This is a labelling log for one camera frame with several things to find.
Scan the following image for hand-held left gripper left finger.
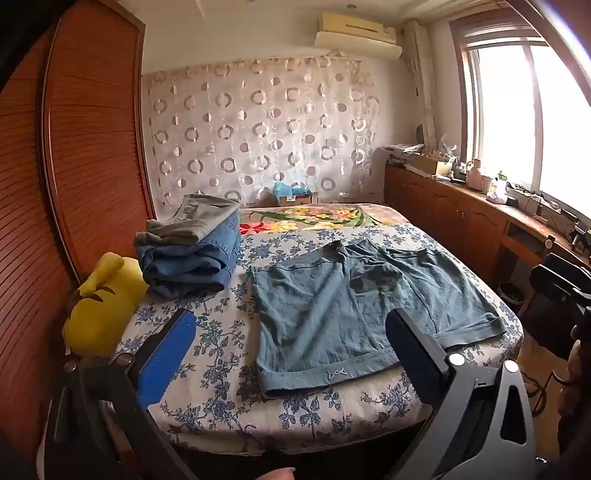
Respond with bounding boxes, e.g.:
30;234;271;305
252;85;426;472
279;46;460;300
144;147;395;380
46;308;200;480

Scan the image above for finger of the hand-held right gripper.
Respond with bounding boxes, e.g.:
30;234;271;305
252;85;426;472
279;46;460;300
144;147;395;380
529;266;587;298
544;252;591;278

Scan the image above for green capped bottle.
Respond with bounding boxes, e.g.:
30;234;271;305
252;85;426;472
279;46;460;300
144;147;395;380
489;171;509;200

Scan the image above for wooden slatted wardrobe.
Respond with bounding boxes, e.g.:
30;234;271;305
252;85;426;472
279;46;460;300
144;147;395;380
0;0;156;462

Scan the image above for long wooden cabinet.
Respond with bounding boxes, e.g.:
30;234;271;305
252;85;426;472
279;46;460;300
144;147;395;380
383;164;591;296

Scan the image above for stack of papers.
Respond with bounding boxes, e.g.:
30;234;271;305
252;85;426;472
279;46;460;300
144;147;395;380
385;144;426;167

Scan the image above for open cardboard box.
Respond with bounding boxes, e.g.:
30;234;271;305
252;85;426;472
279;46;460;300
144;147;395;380
409;150;455;177

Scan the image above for circle patterned wall curtain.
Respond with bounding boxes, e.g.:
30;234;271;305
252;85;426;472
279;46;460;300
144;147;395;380
141;55;382;215

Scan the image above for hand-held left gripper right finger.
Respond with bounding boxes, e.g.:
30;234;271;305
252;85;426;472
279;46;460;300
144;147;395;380
385;308;539;480

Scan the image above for bed with blue floral sheet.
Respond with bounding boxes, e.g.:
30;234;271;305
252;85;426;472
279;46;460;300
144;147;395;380
99;203;526;455

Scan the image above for yellow plush toy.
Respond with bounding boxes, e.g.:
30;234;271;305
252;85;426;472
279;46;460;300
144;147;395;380
62;251;151;359

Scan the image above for colourful flower blanket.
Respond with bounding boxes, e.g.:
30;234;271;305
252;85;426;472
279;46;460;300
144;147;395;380
238;203;411;237

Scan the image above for wooden framed window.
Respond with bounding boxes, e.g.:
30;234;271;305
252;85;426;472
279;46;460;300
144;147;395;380
450;18;591;217

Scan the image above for folded olive grey pants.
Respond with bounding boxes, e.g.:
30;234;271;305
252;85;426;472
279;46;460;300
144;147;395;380
134;194;241;247

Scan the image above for cream air conditioner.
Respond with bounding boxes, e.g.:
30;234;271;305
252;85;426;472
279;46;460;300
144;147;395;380
314;13;402;59

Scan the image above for folded blue jeans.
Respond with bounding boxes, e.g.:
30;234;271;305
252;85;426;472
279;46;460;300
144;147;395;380
134;210;242;298

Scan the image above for person's right hand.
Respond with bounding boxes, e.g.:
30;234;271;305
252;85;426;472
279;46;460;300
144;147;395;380
556;339;591;418

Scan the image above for beige patterned window curtain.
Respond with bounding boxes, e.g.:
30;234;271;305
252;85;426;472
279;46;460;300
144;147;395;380
402;18;446;155

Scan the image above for dark waste bin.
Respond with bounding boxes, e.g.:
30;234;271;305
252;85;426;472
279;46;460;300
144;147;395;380
496;281;526;318

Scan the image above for teal short pants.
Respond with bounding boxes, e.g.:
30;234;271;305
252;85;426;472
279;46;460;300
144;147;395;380
247;240;509;400

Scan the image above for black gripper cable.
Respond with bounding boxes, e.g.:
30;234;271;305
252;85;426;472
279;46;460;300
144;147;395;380
521;367;571;398

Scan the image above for cardboard box with blue bag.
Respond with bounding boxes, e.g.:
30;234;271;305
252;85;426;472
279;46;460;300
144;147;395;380
272;181;315;207

